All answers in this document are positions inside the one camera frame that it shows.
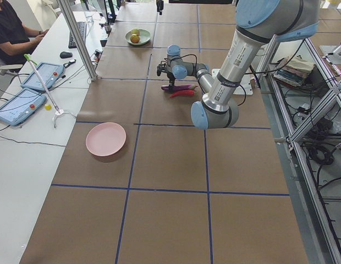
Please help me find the green plate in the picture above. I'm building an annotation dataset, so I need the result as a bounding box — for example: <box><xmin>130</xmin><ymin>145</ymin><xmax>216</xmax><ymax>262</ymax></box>
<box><xmin>125</xmin><ymin>28</ymin><xmax>151</xmax><ymax>46</ymax></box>

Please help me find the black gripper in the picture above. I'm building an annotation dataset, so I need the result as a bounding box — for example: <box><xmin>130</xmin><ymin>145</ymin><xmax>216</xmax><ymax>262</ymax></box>
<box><xmin>156</xmin><ymin>62</ymin><xmax>174</xmax><ymax>90</ymax></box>

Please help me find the black camera on mount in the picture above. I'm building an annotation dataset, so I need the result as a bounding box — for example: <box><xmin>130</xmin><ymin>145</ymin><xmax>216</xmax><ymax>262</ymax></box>
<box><xmin>156</xmin><ymin>0</ymin><xmax>164</xmax><ymax>15</ymax></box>

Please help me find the lower blue teach pendant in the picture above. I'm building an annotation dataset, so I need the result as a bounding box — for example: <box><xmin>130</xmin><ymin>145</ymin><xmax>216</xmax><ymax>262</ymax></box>
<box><xmin>0</xmin><ymin>88</ymin><xmax>47</xmax><ymax>126</ymax></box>

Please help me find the blue teach pendant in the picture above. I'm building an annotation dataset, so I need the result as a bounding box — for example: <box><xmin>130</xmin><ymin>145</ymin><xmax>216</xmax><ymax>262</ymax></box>
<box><xmin>20</xmin><ymin>62</ymin><xmax>64</xmax><ymax>92</ymax></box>
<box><xmin>0</xmin><ymin>88</ymin><xmax>47</xmax><ymax>126</ymax></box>

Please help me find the stack of books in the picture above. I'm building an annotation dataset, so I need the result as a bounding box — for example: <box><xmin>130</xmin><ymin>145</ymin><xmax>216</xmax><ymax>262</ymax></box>
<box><xmin>273</xmin><ymin>56</ymin><xmax>315</xmax><ymax>87</ymax></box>

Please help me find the red chili pepper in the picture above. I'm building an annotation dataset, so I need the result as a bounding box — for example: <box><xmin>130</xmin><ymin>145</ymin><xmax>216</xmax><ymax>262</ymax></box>
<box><xmin>170</xmin><ymin>90</ymin><xmax>196</xmax><ymax>98</ymax></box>

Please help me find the black keyboard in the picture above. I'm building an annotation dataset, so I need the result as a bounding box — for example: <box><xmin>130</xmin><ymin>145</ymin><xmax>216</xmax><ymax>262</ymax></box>
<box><xmin>68</xmin><ymin>21</ymin><xmax>87</xmax><ymax>49</ymax></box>

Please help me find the aluminium frame rack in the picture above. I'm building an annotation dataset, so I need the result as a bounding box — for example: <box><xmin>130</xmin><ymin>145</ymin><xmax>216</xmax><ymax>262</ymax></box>
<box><xmin>257</xmin><ymin>33</ymin><xmax>341</xmax><ymax>263</ymax></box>

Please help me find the purple eggplant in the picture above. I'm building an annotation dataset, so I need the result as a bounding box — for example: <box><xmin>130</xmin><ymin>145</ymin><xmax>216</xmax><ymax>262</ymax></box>
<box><xmin>161</xmin><ymin>84</ymin><xmax>197</xmax><ymax>93</ymax></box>

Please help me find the upper blue teach pendant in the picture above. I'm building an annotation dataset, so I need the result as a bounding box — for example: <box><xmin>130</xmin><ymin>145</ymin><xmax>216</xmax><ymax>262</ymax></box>
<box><xmin>20</xmin><ymin>62</ymin><xmax>64</xmax><ymax>92</ymax></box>

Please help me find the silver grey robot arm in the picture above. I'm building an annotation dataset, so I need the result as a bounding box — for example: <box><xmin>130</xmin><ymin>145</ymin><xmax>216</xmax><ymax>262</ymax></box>
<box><xmin>157</xmin><ymin>1</ymin><xmax>320</xmax><ymax>130</ymax></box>

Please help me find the red yellow pomegranate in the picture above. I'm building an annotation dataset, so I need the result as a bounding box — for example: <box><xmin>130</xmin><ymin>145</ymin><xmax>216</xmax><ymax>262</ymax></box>
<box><xmin>130</xmin><ymin>34</ymin><xmax>140</xmax><ymax>45</ymax></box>

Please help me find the white stand with rod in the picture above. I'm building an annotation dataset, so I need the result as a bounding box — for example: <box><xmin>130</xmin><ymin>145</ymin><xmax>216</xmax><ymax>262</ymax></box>
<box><xmin>24</xmin><ymin>54</ymin><xmax>76</xmax><ymax>128</ymax></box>

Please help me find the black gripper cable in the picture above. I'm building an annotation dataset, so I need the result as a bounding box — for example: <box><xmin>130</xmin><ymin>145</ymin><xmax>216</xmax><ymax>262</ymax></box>
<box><xmin>170</xmin><ymin>53</ymin><xmax>262</xmax><ymax>107</ymax></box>

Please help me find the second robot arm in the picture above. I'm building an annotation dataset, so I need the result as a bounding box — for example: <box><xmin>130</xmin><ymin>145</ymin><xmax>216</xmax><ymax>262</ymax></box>
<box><xmin>320</xmin><ymin>42</ymin><xmax>341</xmax><ymax>64</ymax></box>

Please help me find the person in black shirt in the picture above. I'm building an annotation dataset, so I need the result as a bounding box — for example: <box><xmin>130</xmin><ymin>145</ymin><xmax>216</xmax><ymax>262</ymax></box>
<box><xmin>0</xmin><ymin>1</ymin><xmax>48</xmax><ymax>65</ymax></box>

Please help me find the black computer mouse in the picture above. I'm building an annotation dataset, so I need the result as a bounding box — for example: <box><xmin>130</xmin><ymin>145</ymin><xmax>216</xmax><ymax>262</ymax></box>
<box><xmin>59</xmin><ymin>51</ymin><xmax>73</xmax><ymax>59</ymax></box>

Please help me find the aluminium frame post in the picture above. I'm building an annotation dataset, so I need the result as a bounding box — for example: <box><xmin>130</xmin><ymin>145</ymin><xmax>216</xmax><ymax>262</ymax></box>
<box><xmin>58</xmin><ymin>1</ymin><xmax>103</xmax><ymax>81</ymax></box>

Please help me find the pink plate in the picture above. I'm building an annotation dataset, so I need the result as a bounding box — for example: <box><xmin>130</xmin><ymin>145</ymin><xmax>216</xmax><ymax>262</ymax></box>
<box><xmin>85</xmin><ymin>122</ymin><xmax>127</xmax><ymax>157</ymax></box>

